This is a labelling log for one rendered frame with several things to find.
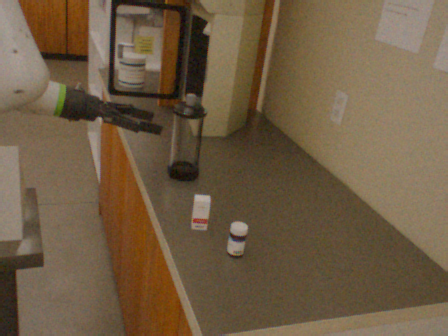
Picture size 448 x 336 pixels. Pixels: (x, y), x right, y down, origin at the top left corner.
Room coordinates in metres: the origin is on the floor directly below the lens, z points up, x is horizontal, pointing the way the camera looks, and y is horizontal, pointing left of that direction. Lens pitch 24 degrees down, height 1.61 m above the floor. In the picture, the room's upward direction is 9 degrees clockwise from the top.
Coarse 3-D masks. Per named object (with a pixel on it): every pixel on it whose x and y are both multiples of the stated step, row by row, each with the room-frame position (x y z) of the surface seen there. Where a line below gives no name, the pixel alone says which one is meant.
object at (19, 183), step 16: (0, 160) 0.91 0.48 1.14; (16, 160) 0.92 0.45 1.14; (0, 176) 0.91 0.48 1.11; (16, 176) 0.92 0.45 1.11; (0, 192) 0.91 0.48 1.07; (16, 192) 0.92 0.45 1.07; (0, 208) 0.90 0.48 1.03; (16, 208) 0.92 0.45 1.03; (0, 224) 0.90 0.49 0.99; (16, 224) 0.92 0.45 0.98; (0, 240) 0.90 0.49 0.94
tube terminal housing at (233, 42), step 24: (216, 0) 1.77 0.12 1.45; (240, 0) 1.80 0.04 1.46; (264, 0) 1.98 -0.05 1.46; (216, 24) 1.77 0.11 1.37; (240, 24) 1.81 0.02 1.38; (216, 48) 1.78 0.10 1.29; (240, 48) 1.82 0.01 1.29; (216, 72) 1.78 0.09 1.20; (240, 72) 1.86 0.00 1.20; (216, 96) 1.79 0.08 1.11; (240, 96) 1.89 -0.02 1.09; (216, 120) 1.79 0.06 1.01; (240, 120) 1.93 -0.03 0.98
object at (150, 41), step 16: (128, 16) 1.98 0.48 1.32; (144, 16) 2.00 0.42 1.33; (160, 16) 2.02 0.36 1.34; (176, 16) 2.03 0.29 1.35; (128, 32) 1.99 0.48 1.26; (144, 32) 2.00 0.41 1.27; (160, 32) 2.02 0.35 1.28; (176, 32) 2.04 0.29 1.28; (128, 48) 1.99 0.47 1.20; (144, 48) 2.00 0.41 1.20; (160, 48) 2.02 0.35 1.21; (176, 48) 2.04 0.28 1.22; (128, 64) 1.99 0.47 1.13; (144, 64) 2.00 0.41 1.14; (160, 64) 2.02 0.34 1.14; (128, 80) 1.99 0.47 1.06; (144, 80) 2.01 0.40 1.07; (160, 80) 2.02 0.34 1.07
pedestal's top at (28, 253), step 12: (36, 204) 1.08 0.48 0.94; (36, 216) 1.03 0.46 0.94; (24, 228) 0.97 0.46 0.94; (36, 228) 0.97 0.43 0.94; (12, 240) 0.91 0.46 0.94; (24, 240) 0.92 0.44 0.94; (36, 240) 0.93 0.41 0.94; (0, 252) 0.86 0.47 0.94; (12, 252) 0.87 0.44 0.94; (24, 252) 0.88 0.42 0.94; (36, 252) 0.88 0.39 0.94; (0, 264) 0.85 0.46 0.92; (12, 264) 0.86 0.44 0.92; (24, 264) 0.87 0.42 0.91; (36, 264) 0.88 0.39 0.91
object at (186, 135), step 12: (204, 108) 1.42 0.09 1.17; (180, 120) 1.36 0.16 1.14; (192, 120) 1.35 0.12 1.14; (180, 132) 1.35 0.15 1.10; (192, 132) 1.36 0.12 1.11; (180, 144) 1.35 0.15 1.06; (192, 144) 1.36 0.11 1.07; (180, 156) 1.35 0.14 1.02; (192, 156) 1.36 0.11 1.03; (180, 168) 1.35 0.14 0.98; (192, 168) 1.37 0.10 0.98
